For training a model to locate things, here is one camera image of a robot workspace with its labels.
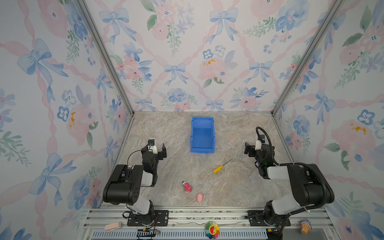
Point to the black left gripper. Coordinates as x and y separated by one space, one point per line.
159 154

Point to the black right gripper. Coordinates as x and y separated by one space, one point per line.
252 149

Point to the yellow handled screwdriver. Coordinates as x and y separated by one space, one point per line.
222 166

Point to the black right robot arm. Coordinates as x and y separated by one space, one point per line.
309 189

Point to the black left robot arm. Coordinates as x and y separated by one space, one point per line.
125 183

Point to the blue plastic bin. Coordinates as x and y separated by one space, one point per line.
203 138

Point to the pink red toy figure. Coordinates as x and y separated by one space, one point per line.
187 187

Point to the small pink toy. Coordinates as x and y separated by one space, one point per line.
200 197

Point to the pink eraser block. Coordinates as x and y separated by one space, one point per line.
113 226

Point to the colourful flower toy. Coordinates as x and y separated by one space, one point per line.
212 230

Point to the small doll figure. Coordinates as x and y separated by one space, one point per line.
305 226

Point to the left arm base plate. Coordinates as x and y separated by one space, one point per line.
155 218

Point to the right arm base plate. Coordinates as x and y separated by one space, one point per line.
258 218

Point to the aluminium rail frame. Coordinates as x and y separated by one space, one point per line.
185 223

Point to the left corner aluminium post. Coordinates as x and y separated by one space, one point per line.
94 32

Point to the corner aluminium post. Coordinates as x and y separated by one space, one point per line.
94 32
309 52

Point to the right corner aluminium post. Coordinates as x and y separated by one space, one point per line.
309 52

